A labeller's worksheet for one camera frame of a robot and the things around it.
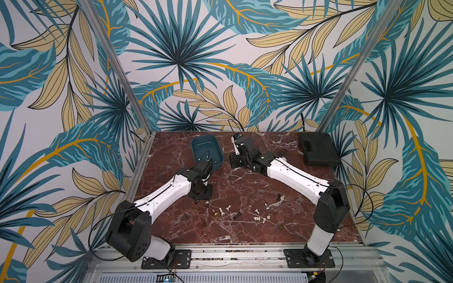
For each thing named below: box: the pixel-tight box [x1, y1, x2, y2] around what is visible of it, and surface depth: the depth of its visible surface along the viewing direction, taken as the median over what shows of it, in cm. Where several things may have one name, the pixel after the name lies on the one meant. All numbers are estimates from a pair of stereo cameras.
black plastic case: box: [298, 132, 341, 167], surface depth 108 cm
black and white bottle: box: [277, 149, 287, 160], surface depth 109 cm
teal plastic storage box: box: [191, 134, 224, 170], surface depth 109 cm
